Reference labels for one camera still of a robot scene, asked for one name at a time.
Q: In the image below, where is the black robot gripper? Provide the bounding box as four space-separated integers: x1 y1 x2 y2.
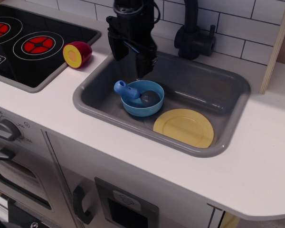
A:
106 4 157 78

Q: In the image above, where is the blue and grey toy spoon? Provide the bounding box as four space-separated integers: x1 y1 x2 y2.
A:
114 80 161 107

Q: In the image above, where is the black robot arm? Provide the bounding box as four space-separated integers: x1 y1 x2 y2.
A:
106 0 160 78

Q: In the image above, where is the blue plastic bowl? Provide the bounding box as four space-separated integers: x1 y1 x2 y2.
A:
121 80 164 117

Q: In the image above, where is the grey plastic sink basin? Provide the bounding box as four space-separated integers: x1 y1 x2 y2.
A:
73 52 250 158

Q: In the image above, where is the red yellow toy fruit half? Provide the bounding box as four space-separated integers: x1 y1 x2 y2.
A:
63 41 93 68

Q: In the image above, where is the dark grey toy faucet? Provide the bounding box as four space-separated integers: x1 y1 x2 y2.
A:
174 0 216 60

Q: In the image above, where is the yellow plastic plate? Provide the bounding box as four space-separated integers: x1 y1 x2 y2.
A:
153 109 214 148

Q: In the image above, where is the black toy stovetop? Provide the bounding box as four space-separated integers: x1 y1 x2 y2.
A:
0 4 101 93

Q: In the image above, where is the grey oven knob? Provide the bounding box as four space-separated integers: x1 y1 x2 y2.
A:
0 119 21 142

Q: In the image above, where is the grey dishwasher control panel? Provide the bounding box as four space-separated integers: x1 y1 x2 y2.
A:
95 177 159 228

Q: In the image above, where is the toy oven door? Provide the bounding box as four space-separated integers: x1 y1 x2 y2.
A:
0 142 64 228

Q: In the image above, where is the light wooden side post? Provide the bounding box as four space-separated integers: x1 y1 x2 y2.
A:
259 12 285 95

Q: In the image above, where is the grey oven door handle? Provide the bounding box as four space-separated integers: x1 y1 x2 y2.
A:
0 148 15 161

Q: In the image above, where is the dark grey cabinet handle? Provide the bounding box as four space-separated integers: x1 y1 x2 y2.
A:
72 186 93 225

